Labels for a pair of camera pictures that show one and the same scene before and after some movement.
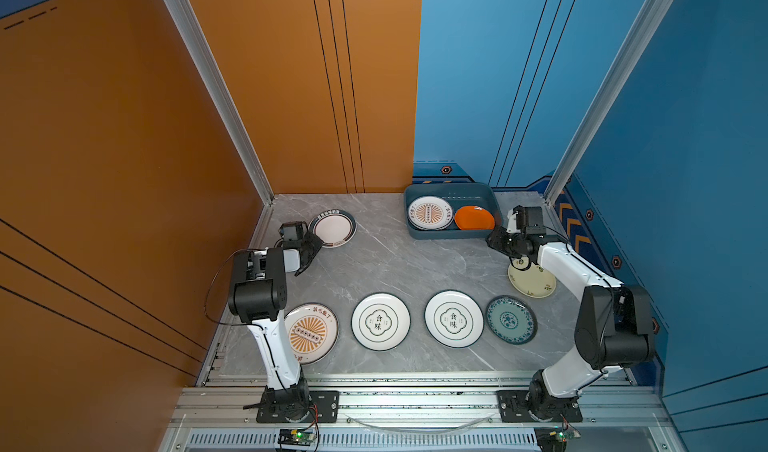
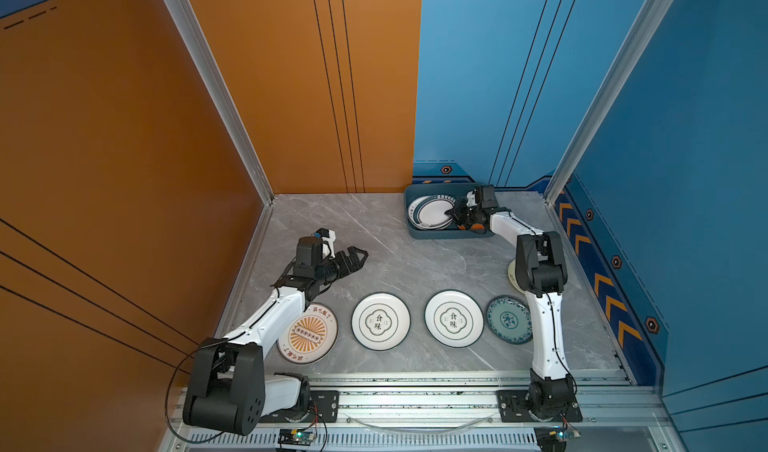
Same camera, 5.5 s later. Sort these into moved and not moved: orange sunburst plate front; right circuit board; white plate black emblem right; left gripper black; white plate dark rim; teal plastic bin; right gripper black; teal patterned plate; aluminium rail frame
Moved: right gripper black; white plate dark rim; left gripper black
Not moved: teal patterned plate; aluminium rail frame; orange sunburst plate front; right circuit board; white plate black emblem right; teal plastic bin
